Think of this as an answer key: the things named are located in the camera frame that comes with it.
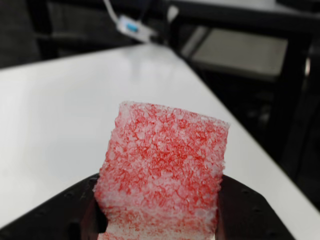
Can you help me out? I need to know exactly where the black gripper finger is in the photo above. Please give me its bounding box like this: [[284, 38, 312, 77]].
[[0, 172, 108, 240], [214, 173, 296, 240]]

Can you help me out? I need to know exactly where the red foam cube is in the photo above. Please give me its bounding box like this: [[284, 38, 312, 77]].
[[92, 100, 231, 240]]

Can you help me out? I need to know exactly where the grey flat panel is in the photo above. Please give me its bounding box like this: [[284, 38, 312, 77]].
[[182, 26, 289, 78]]

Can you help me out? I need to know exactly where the white adapter with blue port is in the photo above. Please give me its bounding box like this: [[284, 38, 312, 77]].
[[116, 14, 159, 43]]

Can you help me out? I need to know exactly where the black desk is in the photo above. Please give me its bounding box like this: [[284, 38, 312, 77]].
[[168, 0, 320, 18]]

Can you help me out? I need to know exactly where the white cable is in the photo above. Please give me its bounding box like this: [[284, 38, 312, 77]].
[[103, 0, 121, 26]]

